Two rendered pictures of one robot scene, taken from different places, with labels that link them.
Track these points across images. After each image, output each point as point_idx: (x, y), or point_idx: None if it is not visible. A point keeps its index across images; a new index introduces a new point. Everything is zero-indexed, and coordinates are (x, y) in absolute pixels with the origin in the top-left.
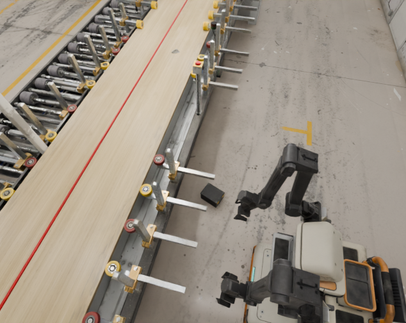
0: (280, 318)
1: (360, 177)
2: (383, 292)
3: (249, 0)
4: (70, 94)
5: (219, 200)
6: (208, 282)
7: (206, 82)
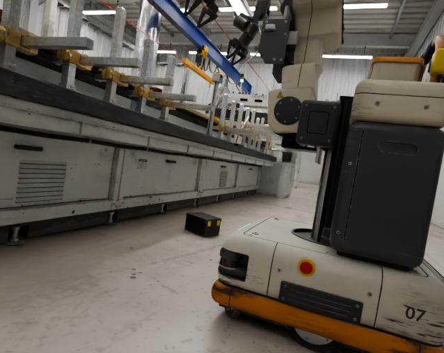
0: (294, 243)
1: (435, 265)
2: (426, 50)
3: (277, 178)
4: None
5: (211, 224)
6: (157, 270)
7: (222, 122)
